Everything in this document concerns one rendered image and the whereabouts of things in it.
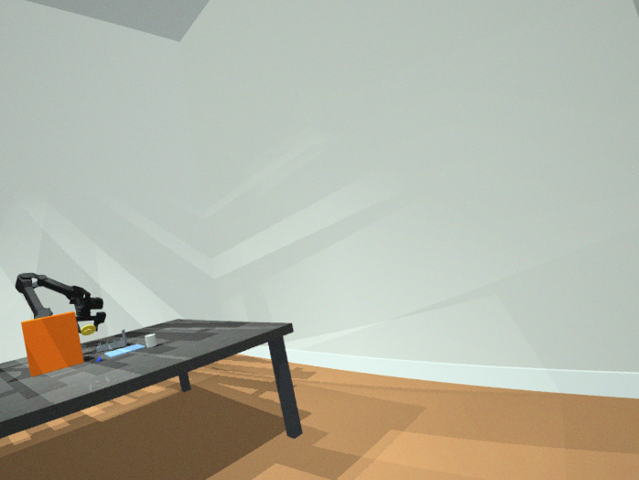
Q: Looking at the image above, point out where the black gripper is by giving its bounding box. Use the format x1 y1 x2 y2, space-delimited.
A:
75 307 106 333

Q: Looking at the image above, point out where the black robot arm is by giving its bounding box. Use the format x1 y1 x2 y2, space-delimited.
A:
16 273 103 320

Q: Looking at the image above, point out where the yellow plate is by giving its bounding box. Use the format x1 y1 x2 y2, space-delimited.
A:
81 324 96 335

